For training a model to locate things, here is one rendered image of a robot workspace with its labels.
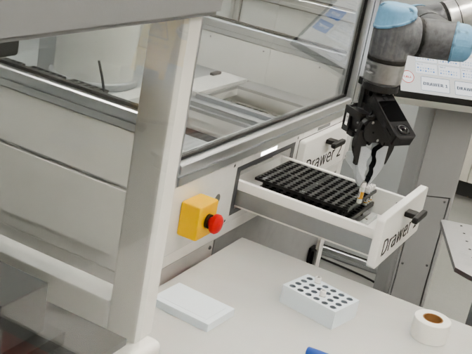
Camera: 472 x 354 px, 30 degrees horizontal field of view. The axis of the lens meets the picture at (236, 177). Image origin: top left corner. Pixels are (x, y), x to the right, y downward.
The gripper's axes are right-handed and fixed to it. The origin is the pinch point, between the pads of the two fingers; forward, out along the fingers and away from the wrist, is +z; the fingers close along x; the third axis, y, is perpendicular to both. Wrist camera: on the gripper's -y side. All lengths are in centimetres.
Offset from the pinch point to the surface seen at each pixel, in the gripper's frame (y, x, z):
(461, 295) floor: 110, -145, 103
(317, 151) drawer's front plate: 42.3, -15.4, 10.5
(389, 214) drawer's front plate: -4.7, -4.1, 5.4
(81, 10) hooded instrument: -54, 78, -43
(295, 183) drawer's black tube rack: 18.1, 4.7, 8.3
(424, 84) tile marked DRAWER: 71, -67, 1
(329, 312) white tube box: -17.6, 14.7, 18.3
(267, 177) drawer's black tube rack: 21.7, 9.9, 8.2
